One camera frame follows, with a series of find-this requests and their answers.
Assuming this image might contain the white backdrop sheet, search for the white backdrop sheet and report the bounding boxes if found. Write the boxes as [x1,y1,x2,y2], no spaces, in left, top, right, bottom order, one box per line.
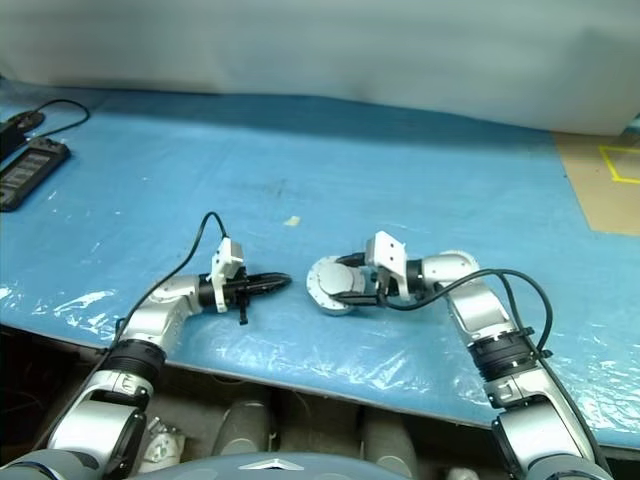
[0,0,640,137]

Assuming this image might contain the grey motor housing copper windings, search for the grey motor housing copper windings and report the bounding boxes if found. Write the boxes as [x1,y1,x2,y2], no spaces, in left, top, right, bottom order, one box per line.
[314,297,357,318]

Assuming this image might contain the grey motor lid circuit board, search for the grey motor lid circuit board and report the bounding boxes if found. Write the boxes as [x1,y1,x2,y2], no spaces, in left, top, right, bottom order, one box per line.
[306,255,370,311]

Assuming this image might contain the flat black battery pack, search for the flat black battery pack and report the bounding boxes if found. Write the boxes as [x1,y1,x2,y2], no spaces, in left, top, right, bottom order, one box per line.
[0,137,72,214]

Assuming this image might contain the black power adapter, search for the black power adapter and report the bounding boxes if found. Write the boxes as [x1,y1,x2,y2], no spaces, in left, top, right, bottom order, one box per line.
[0,110,46,154]

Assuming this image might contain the grey rounded shape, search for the grey rounded shape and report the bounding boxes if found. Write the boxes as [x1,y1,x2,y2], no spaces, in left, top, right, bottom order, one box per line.
[360,407,420,476]
[214,397,275,457]

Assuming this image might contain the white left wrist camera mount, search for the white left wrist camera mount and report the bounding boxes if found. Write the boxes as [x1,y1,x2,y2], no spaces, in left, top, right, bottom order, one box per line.
[210,237,247,314]

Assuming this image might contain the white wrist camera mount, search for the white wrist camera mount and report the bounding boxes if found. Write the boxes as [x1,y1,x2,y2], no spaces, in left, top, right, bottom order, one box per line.
[210,237,247,314]
[363,230,416,304]

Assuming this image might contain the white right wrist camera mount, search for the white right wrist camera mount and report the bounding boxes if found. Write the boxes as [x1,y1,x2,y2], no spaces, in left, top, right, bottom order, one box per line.
[363,230,416,304]

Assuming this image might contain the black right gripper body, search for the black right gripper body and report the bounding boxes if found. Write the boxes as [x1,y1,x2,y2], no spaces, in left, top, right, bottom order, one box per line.
[366,264,402,309]

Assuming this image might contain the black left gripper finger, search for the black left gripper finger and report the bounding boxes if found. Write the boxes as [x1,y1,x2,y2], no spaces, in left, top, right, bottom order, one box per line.
[246,280,292,298]
[244,271,294,288]

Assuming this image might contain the brown board surface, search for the brown board surface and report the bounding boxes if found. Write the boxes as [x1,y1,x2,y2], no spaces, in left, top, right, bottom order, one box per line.
[552,130,640,234]

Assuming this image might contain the thin black adapter cable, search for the thin black adapter cable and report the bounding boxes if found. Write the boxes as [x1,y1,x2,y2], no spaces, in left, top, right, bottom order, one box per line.
[37,98,91,139]

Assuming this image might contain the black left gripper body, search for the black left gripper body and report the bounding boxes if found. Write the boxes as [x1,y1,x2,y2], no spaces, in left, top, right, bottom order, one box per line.
[225,272,251,325]

